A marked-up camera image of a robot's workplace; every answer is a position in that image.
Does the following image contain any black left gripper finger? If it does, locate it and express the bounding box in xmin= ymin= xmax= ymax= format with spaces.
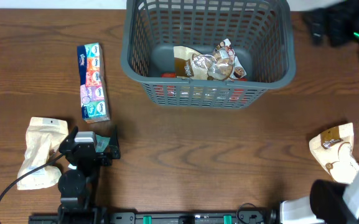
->
xmin=63 ymin=126 xmax=78 ymax=147
xmin=109 ymin=126 xmax=119 ymax=152

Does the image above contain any orange snack bag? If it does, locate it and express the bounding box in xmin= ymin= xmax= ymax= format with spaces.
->
xmin=153 ymin=85 xmax=249 ymax=107

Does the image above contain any beige brown Pantree bag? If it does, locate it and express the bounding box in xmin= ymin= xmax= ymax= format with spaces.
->
xmin=174 ymin=39 xmax=247 ymax=81

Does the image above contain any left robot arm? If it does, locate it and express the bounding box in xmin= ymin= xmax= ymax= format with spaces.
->
xmin=58 ymin=127 xmax=121 ymax=224

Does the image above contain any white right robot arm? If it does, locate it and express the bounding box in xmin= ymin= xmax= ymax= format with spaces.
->
xmin=259 ymin=1 xmax=359 ymax=223

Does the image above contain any teal snack packet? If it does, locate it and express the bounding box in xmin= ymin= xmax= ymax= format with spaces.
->
xmin=95 ymin=135 xmax=110 ymax=152

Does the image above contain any beige paper pouch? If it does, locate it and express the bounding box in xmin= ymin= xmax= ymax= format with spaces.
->
xmin=17 ymin=117 xmax=68 ymax=190

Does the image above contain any colourful Kleenex tissue multipack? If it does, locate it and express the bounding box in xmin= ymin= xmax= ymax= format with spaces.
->
xmin=77 ymin=43 xmax=110 ymax=123

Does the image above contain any grey plastic slotted basket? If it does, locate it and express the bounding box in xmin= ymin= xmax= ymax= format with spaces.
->
xmin=121 ymin=0 xmax=296 ymax=109

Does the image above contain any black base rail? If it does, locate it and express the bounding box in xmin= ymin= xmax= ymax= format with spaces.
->
xmin=28 ymin=209 xmax=281 ymax=224

